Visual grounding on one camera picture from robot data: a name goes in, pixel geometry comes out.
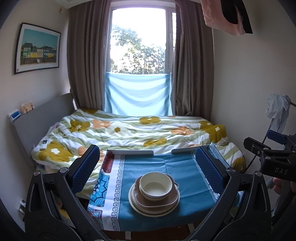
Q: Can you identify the black power cable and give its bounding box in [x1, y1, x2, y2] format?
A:
[245, 120, 273, 173]

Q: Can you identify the small beige toy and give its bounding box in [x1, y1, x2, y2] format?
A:
[20, 102, 34, 114]

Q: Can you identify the blue white box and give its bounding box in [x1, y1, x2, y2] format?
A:
[8, 109, 22, 123]

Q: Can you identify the window with white frame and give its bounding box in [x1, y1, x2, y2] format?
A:
[106, 1, 176, 75]

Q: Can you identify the blue patterned tablecloth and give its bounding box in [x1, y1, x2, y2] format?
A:
[87, 145, 225, 232]

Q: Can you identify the large yellow duck plate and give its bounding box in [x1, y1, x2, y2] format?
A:
[128, 184, 180, 217]

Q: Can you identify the brown right curtain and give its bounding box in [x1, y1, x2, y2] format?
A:
[171, 1, 214, 120]

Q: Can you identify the grey bed headboard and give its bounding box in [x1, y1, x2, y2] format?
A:
[11, 93, 75, 167]

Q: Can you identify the brown curtain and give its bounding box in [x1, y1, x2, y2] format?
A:
[171, 1, 214, 120]
[67, 1, 111, 110]

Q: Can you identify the person's right hand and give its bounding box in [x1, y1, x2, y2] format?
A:
[273, 177, 296, 194]

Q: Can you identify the large cream bowl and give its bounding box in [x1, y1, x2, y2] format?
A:
[139, 172, 173, 201]

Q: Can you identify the pink plastic handled bowl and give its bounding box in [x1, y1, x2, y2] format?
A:
[135, 174, 179, 205]

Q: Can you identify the framed houses picture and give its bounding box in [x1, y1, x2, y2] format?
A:
[14, 23, 61, 74]

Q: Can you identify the white hanging garment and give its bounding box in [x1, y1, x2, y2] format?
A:
[266, 93, 291, 133]

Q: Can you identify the floral bed quilt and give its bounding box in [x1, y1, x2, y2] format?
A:
[31, 108, 246, 200]

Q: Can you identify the brown left curtain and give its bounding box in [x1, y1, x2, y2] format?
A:
[67, 1, 111, 110]

